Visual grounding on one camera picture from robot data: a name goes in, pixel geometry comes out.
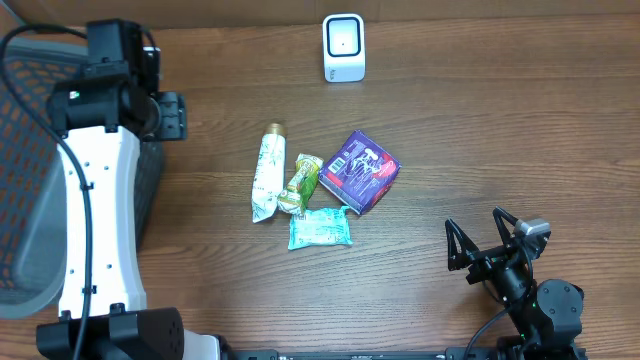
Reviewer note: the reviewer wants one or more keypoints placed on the purple snack box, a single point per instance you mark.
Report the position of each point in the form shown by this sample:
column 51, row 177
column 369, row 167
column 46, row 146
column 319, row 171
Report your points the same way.
column 360, row 173

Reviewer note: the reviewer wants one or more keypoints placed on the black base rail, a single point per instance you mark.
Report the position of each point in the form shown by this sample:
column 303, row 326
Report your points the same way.
column 375, row 355

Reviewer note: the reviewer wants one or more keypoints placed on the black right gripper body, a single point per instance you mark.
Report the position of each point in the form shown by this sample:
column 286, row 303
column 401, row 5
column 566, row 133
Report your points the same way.
column 510, row 282

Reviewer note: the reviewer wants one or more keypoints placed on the brown cardboard back panel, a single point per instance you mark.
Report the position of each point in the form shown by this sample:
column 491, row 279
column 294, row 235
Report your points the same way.
column 162, row 14

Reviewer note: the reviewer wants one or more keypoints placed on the white tube with gold cap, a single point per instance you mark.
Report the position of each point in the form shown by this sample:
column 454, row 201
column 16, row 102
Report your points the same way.
column 270, row 173

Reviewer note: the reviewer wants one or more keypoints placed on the grey plastic mesh basket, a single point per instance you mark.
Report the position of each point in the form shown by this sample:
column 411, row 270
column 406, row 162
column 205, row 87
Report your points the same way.
column 25, row 200

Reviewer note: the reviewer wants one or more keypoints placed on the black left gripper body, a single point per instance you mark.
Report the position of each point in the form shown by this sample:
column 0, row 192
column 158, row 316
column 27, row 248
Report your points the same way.
column 172, row 119

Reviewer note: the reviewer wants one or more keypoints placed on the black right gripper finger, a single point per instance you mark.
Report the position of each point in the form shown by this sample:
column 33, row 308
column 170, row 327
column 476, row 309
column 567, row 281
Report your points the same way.
column 507, row 227
column 461, row 249

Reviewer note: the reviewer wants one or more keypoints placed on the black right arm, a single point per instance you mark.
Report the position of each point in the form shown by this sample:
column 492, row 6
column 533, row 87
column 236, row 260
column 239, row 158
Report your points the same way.
column 546, row 315

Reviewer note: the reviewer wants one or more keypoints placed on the green tea drink carton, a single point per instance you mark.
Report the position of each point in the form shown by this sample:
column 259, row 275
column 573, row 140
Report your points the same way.
column 294, row 198

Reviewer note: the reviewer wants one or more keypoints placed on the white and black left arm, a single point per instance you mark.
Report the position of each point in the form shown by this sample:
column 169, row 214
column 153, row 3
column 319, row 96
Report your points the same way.
column 102, row 118

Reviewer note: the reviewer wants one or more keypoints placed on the teal tissue packet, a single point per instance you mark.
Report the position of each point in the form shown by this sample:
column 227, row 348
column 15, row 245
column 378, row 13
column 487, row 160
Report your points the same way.
column 322, row 227

